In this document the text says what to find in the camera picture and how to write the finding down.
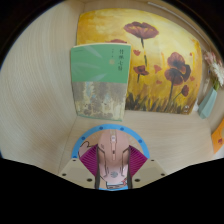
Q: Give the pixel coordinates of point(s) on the pale teal vase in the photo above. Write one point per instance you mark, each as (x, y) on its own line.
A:
(207, 104)

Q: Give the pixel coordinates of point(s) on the pink computer mouse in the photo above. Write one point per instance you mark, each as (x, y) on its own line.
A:
(113, 153)

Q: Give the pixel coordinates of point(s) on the green book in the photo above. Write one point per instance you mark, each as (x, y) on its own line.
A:
(98, 83)

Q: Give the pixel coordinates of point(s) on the orange book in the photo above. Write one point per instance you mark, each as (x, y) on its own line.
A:
(218, 136)

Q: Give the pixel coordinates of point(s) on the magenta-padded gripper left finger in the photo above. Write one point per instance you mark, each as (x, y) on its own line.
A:
(87, 163)

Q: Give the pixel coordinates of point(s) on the yellow poppy painting canvas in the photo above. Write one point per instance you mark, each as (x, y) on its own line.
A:
(160, 43)

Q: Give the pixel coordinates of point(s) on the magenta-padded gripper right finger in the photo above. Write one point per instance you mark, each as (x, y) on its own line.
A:
(137, 163)

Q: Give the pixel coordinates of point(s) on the round blue-rimmed mouse pad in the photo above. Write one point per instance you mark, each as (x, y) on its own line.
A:
(87, 137)

